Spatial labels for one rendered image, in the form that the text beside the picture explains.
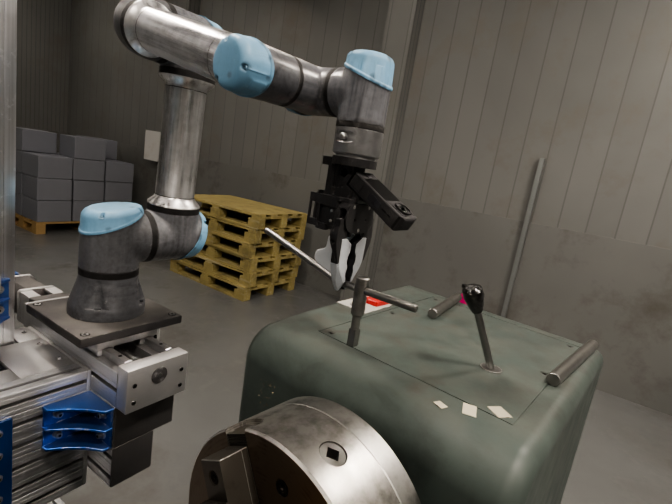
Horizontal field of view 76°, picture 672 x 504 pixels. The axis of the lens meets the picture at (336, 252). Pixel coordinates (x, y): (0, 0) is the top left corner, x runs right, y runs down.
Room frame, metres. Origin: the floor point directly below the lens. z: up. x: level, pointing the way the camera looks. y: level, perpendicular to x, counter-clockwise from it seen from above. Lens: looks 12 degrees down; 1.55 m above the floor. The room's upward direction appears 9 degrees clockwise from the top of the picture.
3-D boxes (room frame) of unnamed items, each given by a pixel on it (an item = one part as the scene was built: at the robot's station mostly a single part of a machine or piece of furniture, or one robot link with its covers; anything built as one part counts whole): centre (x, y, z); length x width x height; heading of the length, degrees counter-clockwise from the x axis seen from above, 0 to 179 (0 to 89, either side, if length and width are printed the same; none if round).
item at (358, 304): (0.66, -0.05, 1.32); 0.02 x 0.02 x 0.12
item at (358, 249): (0.71, -0.01, 1.40); 0.06 x 0.03 x 0.09; 52
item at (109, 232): (0.89, 0.47, 1.33); 0.13 x 0.12 x 0.14; 143
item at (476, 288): (0.65, -0.22, 1.38); 0.04 x 0.03 x 0.05; 142
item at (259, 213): (4.98, 1.15, 0.46); 1.31 x 0.90 x 0.93; 58
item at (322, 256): (0.68, 0.01, 1.40); 0.06 x 0.03 x 0.09; 52
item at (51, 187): (6.39, 4.02, 0.67); 1.35 x 0.91 x 1.34; 149
